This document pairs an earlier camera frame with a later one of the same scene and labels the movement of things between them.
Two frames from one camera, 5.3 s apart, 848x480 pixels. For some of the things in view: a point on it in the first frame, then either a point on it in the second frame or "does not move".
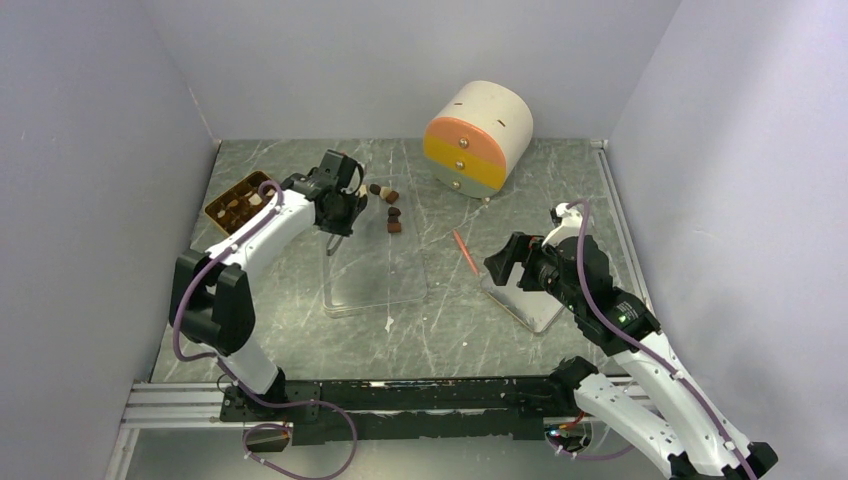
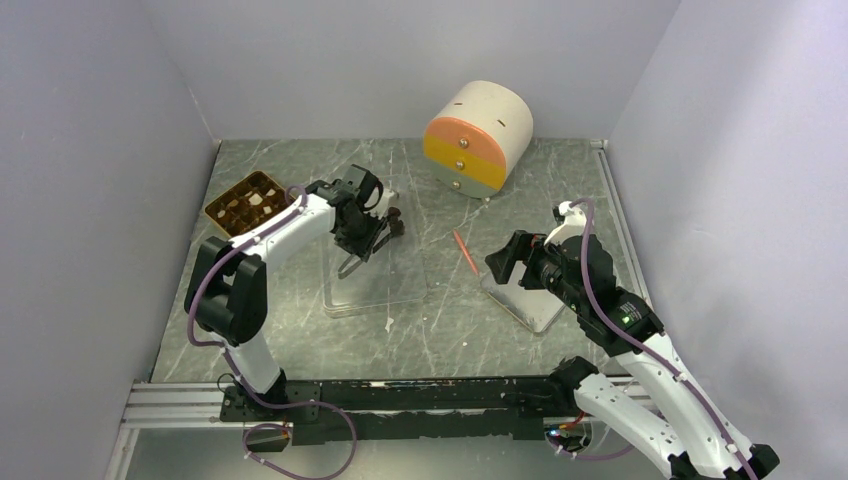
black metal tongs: x=333 y=243 -> x=375 y=247
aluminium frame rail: x=170 y=406 does not move
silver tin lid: x=535 y=309 does not move
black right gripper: x=523 y=248 does not move
